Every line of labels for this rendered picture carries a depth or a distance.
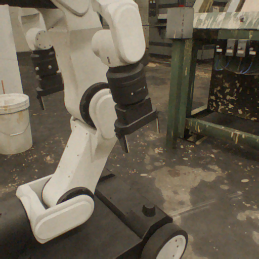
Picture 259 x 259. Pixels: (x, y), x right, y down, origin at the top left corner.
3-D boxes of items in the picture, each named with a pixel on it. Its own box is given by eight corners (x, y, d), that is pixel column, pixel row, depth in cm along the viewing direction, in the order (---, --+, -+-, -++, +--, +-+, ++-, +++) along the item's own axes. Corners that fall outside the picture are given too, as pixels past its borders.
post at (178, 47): (165, 146, 184) (172, 39, 154) (170, 143, 188) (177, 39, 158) (172, 148, 180) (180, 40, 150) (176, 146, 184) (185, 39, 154)
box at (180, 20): (165, 39, 154) (167, 7, 147) (176, 39, 162) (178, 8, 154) (181, 40, 146) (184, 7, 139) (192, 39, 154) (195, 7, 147)
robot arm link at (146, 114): (128, 140, 58) (115, 95, 51) (107, 127, 65) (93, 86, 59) (167, 117, 63) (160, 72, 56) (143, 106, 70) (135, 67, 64)
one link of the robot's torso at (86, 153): (55, 236, 76) (93, 85, 67) (33, 203, 90) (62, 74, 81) (97, 227, 86) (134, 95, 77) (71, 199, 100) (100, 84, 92)
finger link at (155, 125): (159, 134, 68) (156, 115, 64) (152, 130, 70) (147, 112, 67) (163, 132, 68) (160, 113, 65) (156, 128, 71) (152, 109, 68)
